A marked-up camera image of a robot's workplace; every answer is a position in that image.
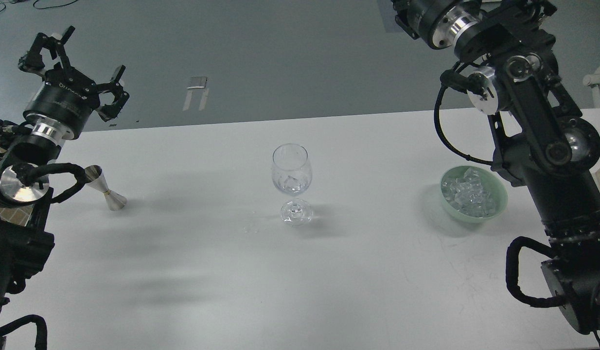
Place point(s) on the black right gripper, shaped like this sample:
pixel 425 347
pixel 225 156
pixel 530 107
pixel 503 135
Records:
pixel 439 23

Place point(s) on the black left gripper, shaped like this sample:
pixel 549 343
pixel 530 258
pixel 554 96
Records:
pixel 61 104

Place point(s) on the steel cocktail jigger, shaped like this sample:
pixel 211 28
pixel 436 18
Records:
pixel 95 179

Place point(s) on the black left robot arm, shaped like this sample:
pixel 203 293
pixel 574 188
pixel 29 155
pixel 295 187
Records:
pixel 31 179

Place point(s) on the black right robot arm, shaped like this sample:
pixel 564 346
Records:
pixel 506 65

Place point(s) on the pale green ice bowl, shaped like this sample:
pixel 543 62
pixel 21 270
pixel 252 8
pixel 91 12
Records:
pixel 472 195

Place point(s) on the clear wine glass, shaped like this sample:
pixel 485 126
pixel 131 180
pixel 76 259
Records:
pixel 292 174

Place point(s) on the ice cube in glass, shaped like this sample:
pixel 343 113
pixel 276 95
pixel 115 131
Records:
pixel 292 185

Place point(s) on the beige checkered sofa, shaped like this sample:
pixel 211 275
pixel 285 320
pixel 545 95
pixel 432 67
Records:
pixel 18 216

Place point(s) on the white office chair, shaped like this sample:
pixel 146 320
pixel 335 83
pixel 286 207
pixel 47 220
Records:
pixel 599 80

